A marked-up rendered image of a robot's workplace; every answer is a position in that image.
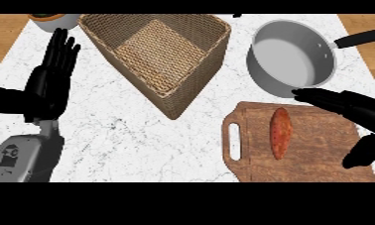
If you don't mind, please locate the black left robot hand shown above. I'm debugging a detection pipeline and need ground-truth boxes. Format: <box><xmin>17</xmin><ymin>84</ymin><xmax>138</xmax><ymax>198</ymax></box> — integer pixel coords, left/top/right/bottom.
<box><xmin>0</xmin><ymin>27</ymin><xmax>82</xmax><ymax>124</ymax></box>

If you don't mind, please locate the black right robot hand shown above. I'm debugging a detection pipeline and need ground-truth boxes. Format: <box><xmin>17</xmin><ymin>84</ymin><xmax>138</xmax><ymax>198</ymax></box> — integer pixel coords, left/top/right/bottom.
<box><xmin>289</xmin><ymin>87</ymin><xmax>375</xmax><ymax>169</ymax></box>

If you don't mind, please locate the orange sweet potato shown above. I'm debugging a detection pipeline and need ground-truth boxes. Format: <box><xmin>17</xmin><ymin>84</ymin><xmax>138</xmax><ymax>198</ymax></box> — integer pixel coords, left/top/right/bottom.
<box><xmin>270</xmin><ymin>107</ymin><xmax>292</xmax><ymax>161</ymax></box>

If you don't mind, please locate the brown wooden cutting board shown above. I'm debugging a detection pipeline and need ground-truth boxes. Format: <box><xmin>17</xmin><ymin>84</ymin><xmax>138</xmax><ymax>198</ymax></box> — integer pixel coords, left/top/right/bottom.
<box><xmin>221</xmin><ymin>100</ymin><xmax>375</xmax><ymax>183</ymax></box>

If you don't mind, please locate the white pot with orange rim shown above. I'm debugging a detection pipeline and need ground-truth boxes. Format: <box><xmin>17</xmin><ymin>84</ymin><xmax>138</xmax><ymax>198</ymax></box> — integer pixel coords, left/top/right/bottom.
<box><xmin>26</xmin><ymin>14</ymin><xmax>84</xmax><ymax>34</ymax></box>

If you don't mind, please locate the square wicker basket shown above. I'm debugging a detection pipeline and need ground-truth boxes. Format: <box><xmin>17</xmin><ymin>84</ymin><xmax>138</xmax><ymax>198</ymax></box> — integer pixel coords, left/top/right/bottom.
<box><xmin>78</xmin><ymin>14</ymin><xmax>233</xmax><ymax>121</ymax></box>

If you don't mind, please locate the grey pot with black handle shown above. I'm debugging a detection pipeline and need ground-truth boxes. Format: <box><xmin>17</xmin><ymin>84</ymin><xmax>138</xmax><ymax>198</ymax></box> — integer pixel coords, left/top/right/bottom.
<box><xmin>245</xmin><ymin>19</ymin><xmax>375</xmax><ymax>99</ymax></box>

